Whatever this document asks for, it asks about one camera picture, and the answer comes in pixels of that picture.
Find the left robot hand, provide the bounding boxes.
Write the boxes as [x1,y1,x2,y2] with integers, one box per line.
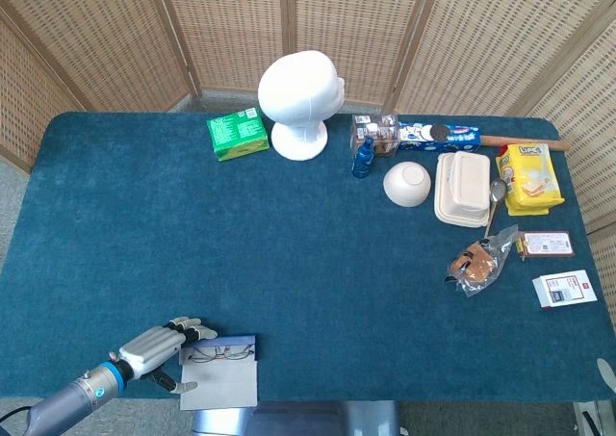
[117,316,218,395]

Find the blue and white glasses case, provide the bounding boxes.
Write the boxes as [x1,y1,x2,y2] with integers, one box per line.
[178,333,260,411]

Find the thin-framed eyeglasses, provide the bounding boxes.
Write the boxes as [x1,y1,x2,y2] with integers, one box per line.
[186,345,255,363]

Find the grey robot torso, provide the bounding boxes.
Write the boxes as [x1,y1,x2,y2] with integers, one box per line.
[191,398,401,436]

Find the blue table cloth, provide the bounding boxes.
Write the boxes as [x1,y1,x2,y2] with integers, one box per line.
[0,111,616,403]

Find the green cardboard box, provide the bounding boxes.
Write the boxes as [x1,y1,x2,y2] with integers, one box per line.
[206,107,270,163]

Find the blue spray bottle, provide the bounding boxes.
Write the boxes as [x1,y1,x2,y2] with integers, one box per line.
[350,136,376,180]

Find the white foam mannequin head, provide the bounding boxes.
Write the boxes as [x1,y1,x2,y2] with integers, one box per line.
[257,49,346,162]

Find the white upturned bowl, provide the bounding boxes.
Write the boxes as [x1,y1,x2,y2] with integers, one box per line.
[382,161,432,209]

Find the woven bamboo folding screen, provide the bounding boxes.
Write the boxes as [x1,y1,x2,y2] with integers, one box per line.
[0,0,616,331]

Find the clear plastic cookie box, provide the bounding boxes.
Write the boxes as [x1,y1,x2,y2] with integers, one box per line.
[349,114,401,159]

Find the stack of white trays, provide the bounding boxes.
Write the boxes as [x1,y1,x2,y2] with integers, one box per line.
[433,152,492,229]

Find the bread in clear bag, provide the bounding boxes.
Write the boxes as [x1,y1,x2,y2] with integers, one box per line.
[445,223,520,298]

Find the small beige pulp lunch box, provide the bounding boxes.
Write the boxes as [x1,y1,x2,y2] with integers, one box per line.
[450,150,492,212]

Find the blue sandwich cookie box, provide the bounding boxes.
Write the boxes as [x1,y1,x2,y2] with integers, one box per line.
[397,120,483,153]

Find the metal spoon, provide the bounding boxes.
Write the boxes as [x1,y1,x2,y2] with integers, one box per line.
[482,179,509,240]

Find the wooden rolling pin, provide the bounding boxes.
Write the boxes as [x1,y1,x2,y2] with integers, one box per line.
[479,135,572,152]

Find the brown packet with white label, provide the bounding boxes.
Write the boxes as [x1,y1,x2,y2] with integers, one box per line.
[515,230,577,263]

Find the yellow snack bag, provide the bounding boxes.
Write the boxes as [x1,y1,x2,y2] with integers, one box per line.
[495,141,565,218]

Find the white printed card box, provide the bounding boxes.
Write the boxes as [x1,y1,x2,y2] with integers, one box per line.
[531,269,599,310]

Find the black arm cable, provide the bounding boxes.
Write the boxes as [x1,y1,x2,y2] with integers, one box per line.
[0,405,33,425]

